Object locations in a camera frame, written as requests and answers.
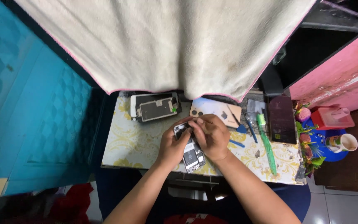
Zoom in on pink wooden cabinet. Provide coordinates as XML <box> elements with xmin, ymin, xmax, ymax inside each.
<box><xmin>289</xmin><ymin>22</ymin><xmax>358</xmax><ymax>113</ymax></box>

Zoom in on person's right hand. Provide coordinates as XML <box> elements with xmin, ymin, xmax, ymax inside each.
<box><xmin>188</xmin><ymin>114</ymin><xmax>232</xmax><ymax>162</ymax></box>

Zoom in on black pry tool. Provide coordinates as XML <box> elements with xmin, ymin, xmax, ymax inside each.
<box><xmin>227</xmin><ymin>104</ymin><xmax>241</xmax><ymax>126</ymax></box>

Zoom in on blue plastic plate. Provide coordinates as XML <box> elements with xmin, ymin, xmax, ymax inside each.
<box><xmin>301</xmin><ymin>118</ymin><xmax>349</xmax><ymax>162</ymax></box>

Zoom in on detached phone display assembly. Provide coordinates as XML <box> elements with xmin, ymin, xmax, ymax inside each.
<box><xmin>136</xmin><ymin>97</ymin><xmax>180</xmax><ymax>123</ymax></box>

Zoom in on person's red shirt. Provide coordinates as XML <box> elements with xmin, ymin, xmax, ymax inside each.
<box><xmin>163</xmin><ymin>213</ymin><xmax>230</xmax><ymax>224</ymax></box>

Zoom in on red box with clear lid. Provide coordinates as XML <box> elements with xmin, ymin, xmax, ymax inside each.
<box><xmin>310</xmin><ymin>106</ymin><xmax>355</xmax><ymax>131</ymax></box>

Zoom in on person's left hand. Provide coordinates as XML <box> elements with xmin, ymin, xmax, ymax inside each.
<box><xmin>156</xmin><ymin>117</ymin><xmax>195</xmax><ymax>170</ymax></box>

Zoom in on person's dark blue trousers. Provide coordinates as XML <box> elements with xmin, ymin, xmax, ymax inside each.
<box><xmin>94</xmin><ymin>167</ymin><xmax>312</xmax><ymax>224</ymax></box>

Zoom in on red cloth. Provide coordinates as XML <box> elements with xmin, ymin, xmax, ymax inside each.
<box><xmin>48</xmin><ymin>183</ymin><xmax>94</xmax><ymax>224</ymax></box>

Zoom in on gold phone back cover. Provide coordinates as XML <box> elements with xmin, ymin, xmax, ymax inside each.
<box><xmin>190</xmin><ymin>98</ymin><xmax>242</xmax><ymax>128</ymax></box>

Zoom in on white mug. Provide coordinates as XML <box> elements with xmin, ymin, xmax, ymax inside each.
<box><xmin>325</xmin><ymin>133</ymin><xmax>358</xmax><ymax>154</ymax></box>

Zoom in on white towel with pink edge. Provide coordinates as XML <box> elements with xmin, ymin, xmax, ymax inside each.
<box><xmin>13</xmin><ymin>0</ymin><xmax>318</xmax><ymax>103</ymax></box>

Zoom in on blue plastic spudger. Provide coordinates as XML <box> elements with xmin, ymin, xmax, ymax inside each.
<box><xmin>228</xmin><ymin>139</ymin><xmax>246</xmax><ymax>149</ymax></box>

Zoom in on artificial flower bunch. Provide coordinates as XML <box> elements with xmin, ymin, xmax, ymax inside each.
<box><xmin>294</xmin><ymin>102</ymin><xmax>326</xmax><ymax>178</ymax></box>

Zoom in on green toothbrush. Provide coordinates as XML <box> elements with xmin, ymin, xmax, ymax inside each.
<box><xmin>256</xmin><ymin>113</ymin><xmax>278</xmax><ymax>177</ymax></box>

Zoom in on white phone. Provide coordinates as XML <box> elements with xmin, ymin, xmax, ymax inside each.
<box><xmin>130</xmin><ymin>92</ymin><xmax>179</xmax><ymax>119</ymax></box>

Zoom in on blue screwdriver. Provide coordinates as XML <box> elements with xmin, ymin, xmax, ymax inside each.
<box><xmin>246</xmin><ymin>113</ymin><xmax>258</xmax><ymax>144</ymax></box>

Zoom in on dark phone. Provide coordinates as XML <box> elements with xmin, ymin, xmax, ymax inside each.
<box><xmin>267</xmin><ymin>95</ymin><xmax>298</xmax><ymax>145</ymax></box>

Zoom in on black stool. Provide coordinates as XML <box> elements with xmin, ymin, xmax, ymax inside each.
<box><xmin>166</xmin><ymin>172</ymin><xmax>231</xmax><ymax>201</ymax></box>

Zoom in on silver phone chassis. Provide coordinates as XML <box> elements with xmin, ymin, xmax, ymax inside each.
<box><xmin>173</xmin><ymin>122</ymin><xmax>206</xmax><ymax>174</ymax></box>

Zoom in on clear plastic bag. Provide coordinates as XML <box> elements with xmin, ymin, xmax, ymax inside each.
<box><xmin>246</xmin><ymin>99</ymin><xmax>267</xmax><ymax>117</ymax></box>

